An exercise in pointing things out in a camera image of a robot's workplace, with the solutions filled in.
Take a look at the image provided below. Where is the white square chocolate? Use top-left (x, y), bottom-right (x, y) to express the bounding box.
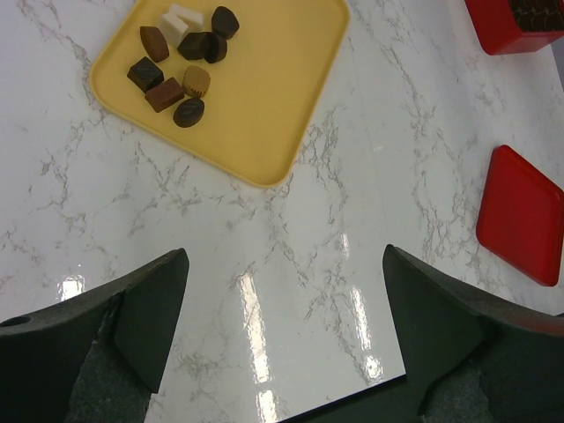
top-left (158, 12), bottom-right (190, 48)

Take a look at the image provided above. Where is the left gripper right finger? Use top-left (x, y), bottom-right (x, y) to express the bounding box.
top-left (382, 245), bottom-right (563, 422)

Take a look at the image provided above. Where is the red chocolate box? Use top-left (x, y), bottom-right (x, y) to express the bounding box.
top-left (465, 0), bottom-right (563, 56)

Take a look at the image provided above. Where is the brown rectangular chocolate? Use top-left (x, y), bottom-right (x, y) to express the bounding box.
top-left (145, 78), bottom-right (184, 113)

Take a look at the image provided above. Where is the dark leaf oval chocolate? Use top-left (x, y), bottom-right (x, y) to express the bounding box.
top-left (173, 98), bottom-right (205, 128)

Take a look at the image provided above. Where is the red box lid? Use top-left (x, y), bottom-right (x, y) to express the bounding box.
top-left (476, 145), bottom-right (563, 287)

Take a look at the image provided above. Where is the white oval chocolate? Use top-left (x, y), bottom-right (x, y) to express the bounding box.
top-left (169, 4), bottom-right (204, 31)

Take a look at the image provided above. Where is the yellow plastic tray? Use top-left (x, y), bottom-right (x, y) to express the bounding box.
top-left (90, 1), bottom-right (350, 188)

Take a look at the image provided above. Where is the dark round chocolate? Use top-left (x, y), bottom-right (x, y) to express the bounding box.
top-left (204, 32), bottom-right (227, 63)

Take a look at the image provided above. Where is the dark striped square chocolate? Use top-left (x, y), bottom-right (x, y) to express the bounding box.
top-left (127, 56), bottom-right (164, 93)

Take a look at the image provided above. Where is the caramel fluted cup chocolate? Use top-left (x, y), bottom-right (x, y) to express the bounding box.
top-left (182, 65), bottom-right (211, 98)

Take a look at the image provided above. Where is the brown barrel chocolate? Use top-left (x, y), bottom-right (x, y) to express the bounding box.
top-left (139, 26), bottom-right (169, 63)

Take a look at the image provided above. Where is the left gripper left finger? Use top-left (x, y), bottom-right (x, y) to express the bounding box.
top-left (1, 249), bottom-right (189, 422)

